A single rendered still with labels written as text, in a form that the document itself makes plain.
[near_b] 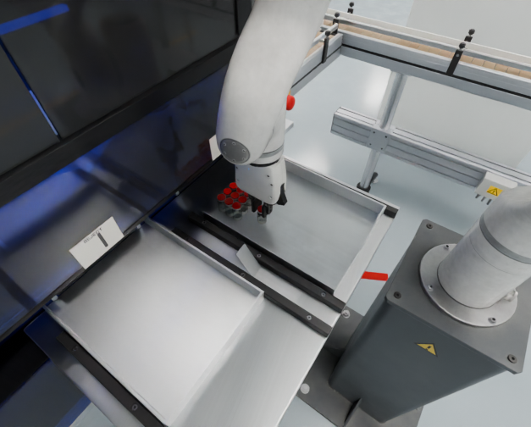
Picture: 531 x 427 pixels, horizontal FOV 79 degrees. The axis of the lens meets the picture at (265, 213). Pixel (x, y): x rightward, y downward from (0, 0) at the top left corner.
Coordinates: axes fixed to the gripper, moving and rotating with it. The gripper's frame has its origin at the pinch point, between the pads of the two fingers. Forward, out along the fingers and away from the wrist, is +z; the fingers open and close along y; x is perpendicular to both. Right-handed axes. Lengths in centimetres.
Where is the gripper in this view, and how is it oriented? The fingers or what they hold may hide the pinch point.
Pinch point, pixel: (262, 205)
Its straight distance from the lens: 71.9
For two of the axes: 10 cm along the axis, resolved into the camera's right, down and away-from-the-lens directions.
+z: 0.0, 6.3, 7.8
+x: 5.7, -6.4, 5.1
